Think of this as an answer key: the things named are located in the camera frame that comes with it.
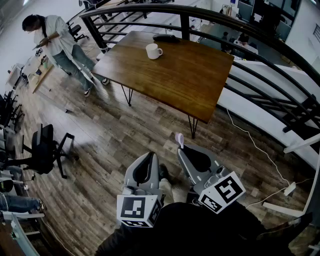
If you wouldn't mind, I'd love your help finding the black hairpin table leg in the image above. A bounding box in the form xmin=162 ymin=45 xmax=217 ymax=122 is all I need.
xmin=187 ymin=115 xmax=199 ymax=140
xmin=121 ymin=84 xmax=134 ymax=107

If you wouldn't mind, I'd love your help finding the person's beige trouser leg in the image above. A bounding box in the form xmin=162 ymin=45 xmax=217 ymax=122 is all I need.
xmin=159 ymin=177 xmax=176 ymax=204

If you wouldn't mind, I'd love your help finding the white ceramic mug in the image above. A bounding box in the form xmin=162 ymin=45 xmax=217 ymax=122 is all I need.
xmin=145 ymin=43 xmax=164 ymax=60

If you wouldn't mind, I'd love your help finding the glass desk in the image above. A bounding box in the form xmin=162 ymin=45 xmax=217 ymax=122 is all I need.
xmin=0 ymin=212 xmax=41 ymax=256

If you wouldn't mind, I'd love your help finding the person's black top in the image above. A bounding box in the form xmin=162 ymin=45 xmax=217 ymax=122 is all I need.
xmin=94 ymin=201 xmax=313 ymax=256

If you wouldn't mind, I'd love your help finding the white power strip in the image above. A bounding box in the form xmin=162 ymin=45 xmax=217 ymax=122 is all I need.
xmin=284 ymin=181 xmax=297 ymax=197

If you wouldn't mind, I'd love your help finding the small wooden side table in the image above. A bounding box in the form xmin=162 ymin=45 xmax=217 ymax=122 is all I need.
xmin=31 ymin=63 xmax=55 ymax=95

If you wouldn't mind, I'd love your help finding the person's dark shoe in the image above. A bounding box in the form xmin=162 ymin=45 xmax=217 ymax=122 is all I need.
xmin=159 ymin=163 xmax=174 ymax=184

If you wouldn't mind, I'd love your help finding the black telephone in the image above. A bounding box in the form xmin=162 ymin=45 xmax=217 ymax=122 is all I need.
xmin=152 ymin=33 xmax=181 ymax=43

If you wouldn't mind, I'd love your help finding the white plank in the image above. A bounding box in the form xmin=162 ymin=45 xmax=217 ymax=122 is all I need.
xmin=283 ymin=133 xmax=320 ymax=154
xmin=262 ymin=201 xmax=305 ymax=218

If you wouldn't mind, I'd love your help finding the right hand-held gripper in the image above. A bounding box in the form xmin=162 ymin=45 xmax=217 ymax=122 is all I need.
xmin=177 ymin=144 xmax=247 ymax=215

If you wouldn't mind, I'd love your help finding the black office chair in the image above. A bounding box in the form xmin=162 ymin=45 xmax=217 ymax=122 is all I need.
xmin=66 ymin=22 xmax=90 ymax=43
xmin=7 ymin=123 xmax=80 ymax=180

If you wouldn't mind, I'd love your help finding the thin beige cable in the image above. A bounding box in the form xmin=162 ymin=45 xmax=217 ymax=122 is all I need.
xmin=246 ymin=177 xmax=314 ymax=209

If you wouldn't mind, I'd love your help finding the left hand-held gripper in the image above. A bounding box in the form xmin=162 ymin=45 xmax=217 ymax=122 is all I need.
xmin=116 ymin=151 xmax=166 ymax=228

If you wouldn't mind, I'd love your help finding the white power cable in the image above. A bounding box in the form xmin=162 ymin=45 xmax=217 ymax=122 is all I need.
xmin=226 ymin=108 xmax=291 ymax=186

